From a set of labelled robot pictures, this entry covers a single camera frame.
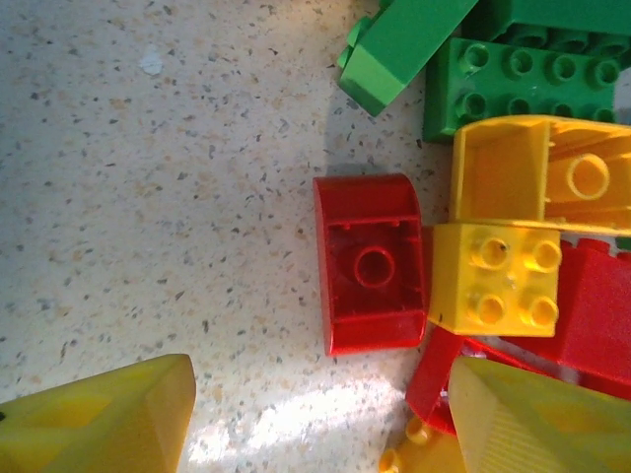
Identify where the light green lego brick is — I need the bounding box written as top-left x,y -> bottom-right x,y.
336,0 -> 479,118

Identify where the red curved lego brick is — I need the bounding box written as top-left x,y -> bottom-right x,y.
313,172 -> 429,357

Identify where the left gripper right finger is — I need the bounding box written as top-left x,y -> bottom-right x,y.
448,354 -> 631,473

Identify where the green long lego brick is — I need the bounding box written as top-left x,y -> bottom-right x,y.
422,36 -> 620,144

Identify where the small yellow lego brick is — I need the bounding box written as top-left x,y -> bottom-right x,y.
378,416 -> 467,473

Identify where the yellow curved lego brick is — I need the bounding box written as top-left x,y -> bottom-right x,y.
449,115 -> 631,237

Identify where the yellow square lego brick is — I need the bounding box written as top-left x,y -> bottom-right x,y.
427,222 -> 563,339

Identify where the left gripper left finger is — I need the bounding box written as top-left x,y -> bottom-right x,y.
0,353 -> 197,473

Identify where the dark green lego brick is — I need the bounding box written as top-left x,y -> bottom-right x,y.
462,0 -> 631,60

